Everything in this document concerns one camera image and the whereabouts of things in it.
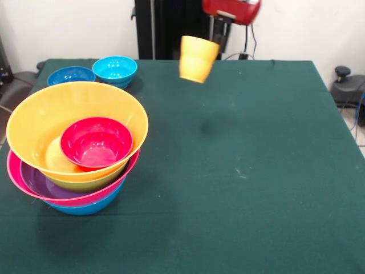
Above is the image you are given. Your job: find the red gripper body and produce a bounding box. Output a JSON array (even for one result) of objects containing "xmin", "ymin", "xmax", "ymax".
[{"xmin": 201, "ymin": 0, "xmax": 262, "ymax": 26}]

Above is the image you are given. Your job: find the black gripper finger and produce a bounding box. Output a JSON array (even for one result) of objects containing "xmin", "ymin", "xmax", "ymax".
[
  {"xmin": 218, "ymin": 22, "xmax": 232, "ymax": 54},
  {"xmin": 212, "ymin": 15, "xmax": 226, "ymax": 44}
]

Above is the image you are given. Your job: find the yellow cup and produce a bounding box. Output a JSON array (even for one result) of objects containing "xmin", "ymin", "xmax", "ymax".
[{"xmin": 179, "ymin": 35, "xmax": 221, "ymax": 84}]

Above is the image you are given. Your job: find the small light blue bowl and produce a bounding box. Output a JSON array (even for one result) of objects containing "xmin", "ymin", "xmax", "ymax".
[{"xmin": 92, "ymin": 55, "xmax": 139, "ymax": 90}]

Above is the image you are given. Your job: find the small red bowl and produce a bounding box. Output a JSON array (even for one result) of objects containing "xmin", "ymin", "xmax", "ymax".
[{"xmin": 59, "ymin": 116, "xmax": 134, "ymax": 172}]

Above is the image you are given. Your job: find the green bowl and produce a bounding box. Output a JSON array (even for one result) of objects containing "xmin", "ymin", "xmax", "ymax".
[{"xmin": 45, "ymin": 168, "xmax": 128, "ymax": 193}]

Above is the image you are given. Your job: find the large orange bowl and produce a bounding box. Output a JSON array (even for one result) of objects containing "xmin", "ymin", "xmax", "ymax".
[{"xmin": 6, "ymin": 81, "xmax": 149, "ymax": 183}]

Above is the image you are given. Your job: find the purple bowl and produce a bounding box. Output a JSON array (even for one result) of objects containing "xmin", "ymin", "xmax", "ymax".
[{"xmin": 19, "ymin": 161, "xmax": 86, "ymax": 200}]

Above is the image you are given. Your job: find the large pink bowl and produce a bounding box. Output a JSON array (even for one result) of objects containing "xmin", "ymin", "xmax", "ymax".
[{"xmin": 6, "ymin": 148, "xmax": 141, "ymax": 208}]

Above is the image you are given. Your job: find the black knobbed device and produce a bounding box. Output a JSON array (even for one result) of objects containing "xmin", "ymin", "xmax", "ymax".
[{"xmin": 330, "ymin": 66, "xmax": 365, "ymax": 128}]

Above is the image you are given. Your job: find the small dark blue bowl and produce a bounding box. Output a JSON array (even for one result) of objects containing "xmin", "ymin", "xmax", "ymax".
[{"xmin": 47, "ymin": 66, "xmax": 96, "ymax": 87}]

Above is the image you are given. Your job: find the dark green tablecloth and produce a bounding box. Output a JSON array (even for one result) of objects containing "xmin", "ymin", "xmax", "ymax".
[{"xmin": 0, "ymin": 58, "xmax": 365, "ymax": 274}]

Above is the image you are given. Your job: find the black chair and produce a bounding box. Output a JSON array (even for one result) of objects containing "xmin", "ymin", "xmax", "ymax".
[{"xmin": 0, "ymin": 35, "xmax": 39, "ymax": 116}]

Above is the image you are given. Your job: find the large light blue bowl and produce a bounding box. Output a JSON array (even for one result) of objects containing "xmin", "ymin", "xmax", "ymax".
[{"xmin": 42, "ymin": 176, "xmax": 127, "ymax": 216}]

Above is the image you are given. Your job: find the black wall cable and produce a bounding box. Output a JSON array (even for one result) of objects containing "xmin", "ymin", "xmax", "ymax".
[{"xmin": 222, "ymin": 22, "xmax": 259, "ymax": 61}]

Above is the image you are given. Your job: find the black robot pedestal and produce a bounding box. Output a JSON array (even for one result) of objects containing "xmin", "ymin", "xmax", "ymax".
[{"xmin": 131, "ymin": 0, "xmax": 239, "ymax": 61}]

